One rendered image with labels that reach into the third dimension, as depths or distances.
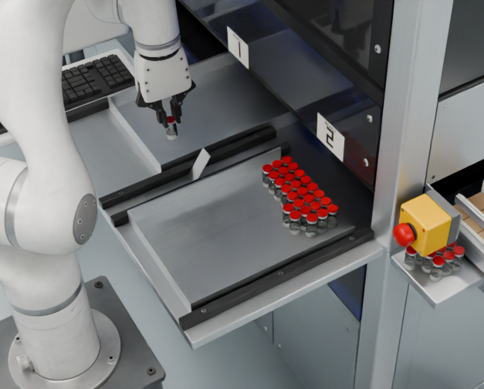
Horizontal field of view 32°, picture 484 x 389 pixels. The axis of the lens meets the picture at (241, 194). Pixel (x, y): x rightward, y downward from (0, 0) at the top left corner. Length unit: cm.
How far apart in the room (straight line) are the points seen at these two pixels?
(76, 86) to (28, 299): 89
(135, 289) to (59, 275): 141
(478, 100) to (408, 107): 16
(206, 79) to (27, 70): 89
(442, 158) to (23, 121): 72
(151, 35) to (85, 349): 56
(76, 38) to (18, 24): 110
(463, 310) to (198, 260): 67
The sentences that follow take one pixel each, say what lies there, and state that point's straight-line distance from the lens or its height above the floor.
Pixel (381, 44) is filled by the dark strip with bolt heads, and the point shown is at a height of 129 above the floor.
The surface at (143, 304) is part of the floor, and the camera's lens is 265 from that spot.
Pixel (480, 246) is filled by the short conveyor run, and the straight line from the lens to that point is 156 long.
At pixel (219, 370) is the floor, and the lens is 248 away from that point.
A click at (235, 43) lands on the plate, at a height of 102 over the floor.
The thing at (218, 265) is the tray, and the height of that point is 88.
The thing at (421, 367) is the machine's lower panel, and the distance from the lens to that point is 204.
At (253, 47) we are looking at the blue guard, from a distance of 176.
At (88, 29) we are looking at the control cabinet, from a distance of 223.
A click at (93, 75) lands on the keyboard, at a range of 214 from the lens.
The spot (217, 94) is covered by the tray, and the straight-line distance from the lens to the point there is 192.
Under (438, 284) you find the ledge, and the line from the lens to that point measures 156.
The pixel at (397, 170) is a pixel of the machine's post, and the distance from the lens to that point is 144.
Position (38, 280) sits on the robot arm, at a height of 111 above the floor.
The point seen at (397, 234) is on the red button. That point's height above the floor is 100.
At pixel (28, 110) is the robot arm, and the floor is 137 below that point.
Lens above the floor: 207
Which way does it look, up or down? 45 degrees down
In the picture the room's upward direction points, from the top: 3 degrees counter-clockwise
